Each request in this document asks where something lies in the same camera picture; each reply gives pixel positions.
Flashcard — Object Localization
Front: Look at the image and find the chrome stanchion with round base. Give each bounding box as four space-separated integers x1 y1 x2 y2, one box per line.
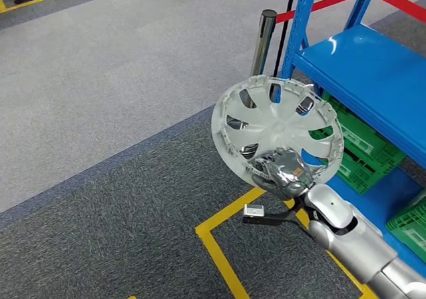
226 9 317 161

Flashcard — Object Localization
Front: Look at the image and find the blue metal shelf rack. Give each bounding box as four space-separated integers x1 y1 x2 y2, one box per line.
279 0 426 279

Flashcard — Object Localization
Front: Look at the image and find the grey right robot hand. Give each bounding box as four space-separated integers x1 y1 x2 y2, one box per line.
251 147 315 201

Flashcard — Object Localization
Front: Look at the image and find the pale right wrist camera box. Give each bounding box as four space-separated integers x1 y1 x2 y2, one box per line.
242 202 305 227

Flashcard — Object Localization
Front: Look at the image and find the green plastic crate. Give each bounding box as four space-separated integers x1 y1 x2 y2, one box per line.
309 91 407 196
385 188 426 265

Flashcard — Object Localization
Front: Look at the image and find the thin black pole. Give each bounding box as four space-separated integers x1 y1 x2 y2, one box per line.
271 0 299 79

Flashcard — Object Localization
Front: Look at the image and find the silver plastic wheel hubcap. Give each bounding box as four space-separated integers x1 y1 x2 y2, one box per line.
210 75 345 190

